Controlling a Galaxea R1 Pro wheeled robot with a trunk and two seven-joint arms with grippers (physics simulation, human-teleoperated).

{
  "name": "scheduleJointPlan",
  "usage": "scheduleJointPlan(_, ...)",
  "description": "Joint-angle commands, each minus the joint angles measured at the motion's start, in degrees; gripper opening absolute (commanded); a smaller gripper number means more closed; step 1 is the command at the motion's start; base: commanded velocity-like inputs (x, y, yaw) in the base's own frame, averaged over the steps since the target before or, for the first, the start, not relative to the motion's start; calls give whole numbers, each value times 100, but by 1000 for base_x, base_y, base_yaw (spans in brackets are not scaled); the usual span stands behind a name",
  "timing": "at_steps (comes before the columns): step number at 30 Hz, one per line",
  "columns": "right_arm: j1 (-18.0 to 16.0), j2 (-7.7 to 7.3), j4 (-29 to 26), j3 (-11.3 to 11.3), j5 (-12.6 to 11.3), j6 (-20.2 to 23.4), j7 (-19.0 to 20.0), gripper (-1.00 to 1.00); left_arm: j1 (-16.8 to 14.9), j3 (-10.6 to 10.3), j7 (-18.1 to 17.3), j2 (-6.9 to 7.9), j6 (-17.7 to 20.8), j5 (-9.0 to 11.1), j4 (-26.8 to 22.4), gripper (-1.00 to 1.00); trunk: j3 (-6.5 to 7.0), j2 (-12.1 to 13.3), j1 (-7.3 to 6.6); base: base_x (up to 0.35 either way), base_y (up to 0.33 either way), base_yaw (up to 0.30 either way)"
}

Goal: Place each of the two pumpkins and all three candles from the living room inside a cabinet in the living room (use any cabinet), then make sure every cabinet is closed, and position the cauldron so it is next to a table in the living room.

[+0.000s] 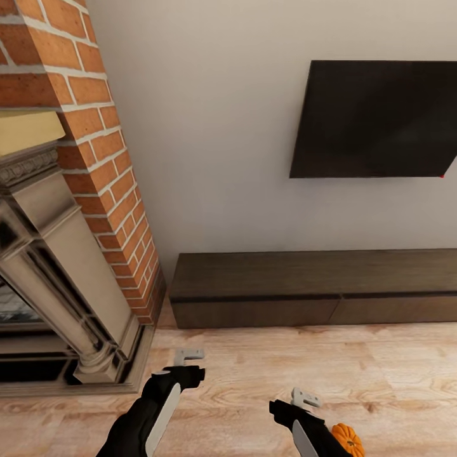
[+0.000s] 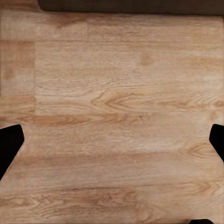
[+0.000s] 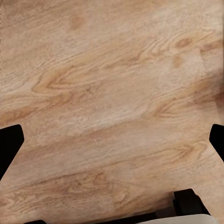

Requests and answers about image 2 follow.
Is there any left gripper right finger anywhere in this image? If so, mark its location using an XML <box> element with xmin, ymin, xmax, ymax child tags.
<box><xmin>209</xmin><ymin>124</ymin><xmax>224</xmax><ymax>161</ymax></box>

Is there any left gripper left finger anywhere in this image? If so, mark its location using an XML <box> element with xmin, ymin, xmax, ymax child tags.
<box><xmin>0</xmin><ymin>124</ymin><xmax>24</xmax><ymax>180</ymax></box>

